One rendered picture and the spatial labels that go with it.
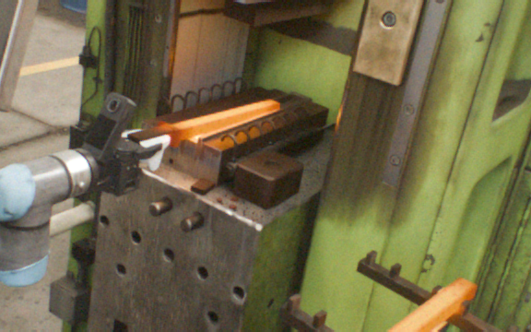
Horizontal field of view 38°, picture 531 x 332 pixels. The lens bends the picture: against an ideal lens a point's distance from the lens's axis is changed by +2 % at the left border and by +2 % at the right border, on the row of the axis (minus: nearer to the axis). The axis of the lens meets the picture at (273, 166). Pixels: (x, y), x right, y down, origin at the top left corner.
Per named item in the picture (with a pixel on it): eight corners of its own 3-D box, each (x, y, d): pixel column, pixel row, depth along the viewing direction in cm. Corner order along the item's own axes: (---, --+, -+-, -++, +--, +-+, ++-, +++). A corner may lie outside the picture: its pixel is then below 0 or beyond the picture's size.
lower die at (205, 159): (216, 187, 146) (222, 147, 142) (138, 150, 154) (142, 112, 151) (323, 138, 179) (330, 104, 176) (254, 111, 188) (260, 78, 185)
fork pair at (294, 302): (316, 329, 105) (319, 317, 104) (285, 309, 108) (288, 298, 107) (399, 275, 122) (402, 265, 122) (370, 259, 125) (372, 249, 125)
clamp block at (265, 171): (267, 211, 140) (273, 180, 138) (230, 194, 144) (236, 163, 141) (300, 193, 150) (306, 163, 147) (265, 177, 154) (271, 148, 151)
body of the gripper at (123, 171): (111, 172, 136) (57, 191, 126) (115, 128, 133) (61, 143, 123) (143, 188, 132) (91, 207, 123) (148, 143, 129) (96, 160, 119)
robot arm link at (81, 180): (39, 148, 119) (77, 166, 116) (62, 141, 123) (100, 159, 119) (36, 191, 122) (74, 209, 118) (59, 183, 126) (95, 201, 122)
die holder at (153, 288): (221, 423, 152) (259, 226, 134) (85, 336, 169) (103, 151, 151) (351, 307, 197) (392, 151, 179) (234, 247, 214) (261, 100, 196)
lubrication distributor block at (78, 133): (84, 175, 181) (88, 122, 175) (65, 166, 184) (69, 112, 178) (95, 171, 184) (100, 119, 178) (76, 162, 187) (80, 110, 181)
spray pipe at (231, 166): (230, 181, 143) (233, 167, 142) (219, 175, 145) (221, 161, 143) (320, 140, 171) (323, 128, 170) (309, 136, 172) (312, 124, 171)
